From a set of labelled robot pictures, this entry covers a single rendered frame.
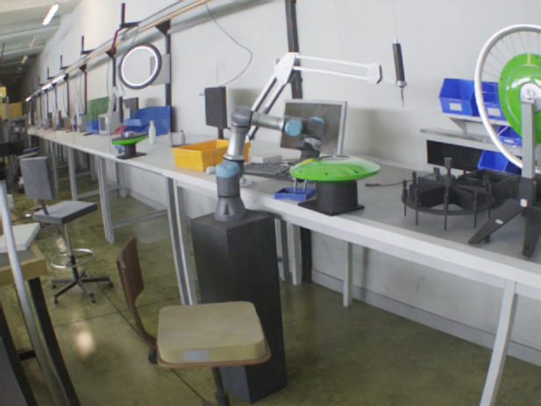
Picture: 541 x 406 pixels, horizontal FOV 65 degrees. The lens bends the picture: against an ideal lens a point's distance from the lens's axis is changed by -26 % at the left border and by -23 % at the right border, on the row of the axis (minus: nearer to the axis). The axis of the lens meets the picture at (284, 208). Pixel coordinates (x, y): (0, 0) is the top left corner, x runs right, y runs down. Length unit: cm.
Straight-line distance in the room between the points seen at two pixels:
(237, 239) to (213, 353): 57
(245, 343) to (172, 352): 24
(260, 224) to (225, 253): 18
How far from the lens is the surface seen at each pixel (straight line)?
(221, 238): 201
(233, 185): 207
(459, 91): 249
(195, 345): 163
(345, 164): 177
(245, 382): 228
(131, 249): 180
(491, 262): 139
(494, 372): 158
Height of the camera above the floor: 140
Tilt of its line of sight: 15 degrees down
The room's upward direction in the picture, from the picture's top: 4 degrees counter-clockwise
